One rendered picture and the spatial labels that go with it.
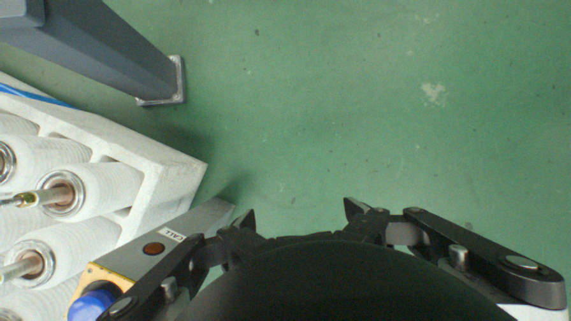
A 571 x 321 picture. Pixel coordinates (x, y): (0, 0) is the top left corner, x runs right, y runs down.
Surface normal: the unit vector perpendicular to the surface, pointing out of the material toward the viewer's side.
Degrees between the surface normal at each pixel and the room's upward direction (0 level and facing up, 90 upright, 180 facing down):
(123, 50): 90
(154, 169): 0
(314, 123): 0
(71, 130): 0
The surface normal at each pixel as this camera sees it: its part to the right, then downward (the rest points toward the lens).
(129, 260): 0.40, -0.91
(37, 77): -0.01, 0.00
